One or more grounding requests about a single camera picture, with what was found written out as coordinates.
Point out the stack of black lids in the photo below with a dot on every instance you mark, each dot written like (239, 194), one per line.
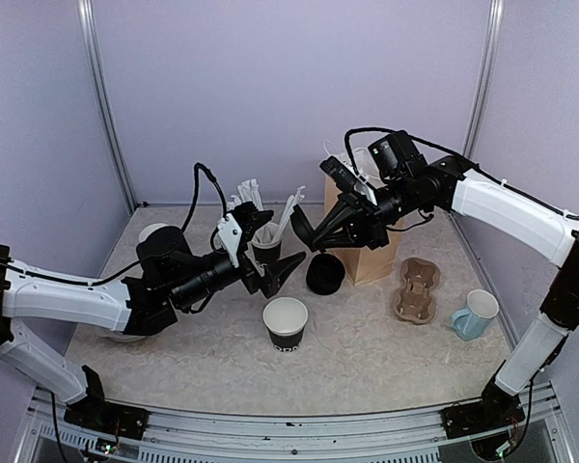
(325, 274)

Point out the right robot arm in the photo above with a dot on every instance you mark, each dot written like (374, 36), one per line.
(457, 186)

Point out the light blue ceramic mug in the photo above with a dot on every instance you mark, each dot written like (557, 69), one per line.
(480, 309)

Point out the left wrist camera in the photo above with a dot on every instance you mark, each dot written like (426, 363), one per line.
(229, 233)

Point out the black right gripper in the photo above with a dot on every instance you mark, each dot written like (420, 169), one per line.
(364, 224)

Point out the black plastic cup lid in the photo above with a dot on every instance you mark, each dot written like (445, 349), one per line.
(302, 228)

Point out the aluminium front rail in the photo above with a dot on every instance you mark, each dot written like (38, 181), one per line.
(169, 435)

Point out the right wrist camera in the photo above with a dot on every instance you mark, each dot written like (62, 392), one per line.
(395, 157)

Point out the black cup holding straws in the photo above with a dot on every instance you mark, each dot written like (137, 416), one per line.
(266, 253)

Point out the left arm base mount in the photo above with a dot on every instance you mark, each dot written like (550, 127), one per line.
(95, 412)

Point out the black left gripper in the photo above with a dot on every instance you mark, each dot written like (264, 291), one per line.
(273, 277)

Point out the stack of paper cups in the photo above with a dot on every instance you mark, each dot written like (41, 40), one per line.
(146, 232)

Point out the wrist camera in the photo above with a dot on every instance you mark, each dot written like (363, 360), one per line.
(395, 157)
(229, 233)

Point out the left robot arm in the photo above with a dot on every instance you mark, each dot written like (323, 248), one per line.
(173, 281)

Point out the brown paper takeout bag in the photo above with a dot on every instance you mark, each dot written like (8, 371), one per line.
(362, 265)

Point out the cardboard cup carrier tray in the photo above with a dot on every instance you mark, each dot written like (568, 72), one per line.
(414, 301)

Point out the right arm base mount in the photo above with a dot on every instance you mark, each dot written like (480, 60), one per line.
(494, 409)

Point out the black paper coffee cup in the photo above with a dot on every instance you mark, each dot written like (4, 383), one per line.
(285, 319)

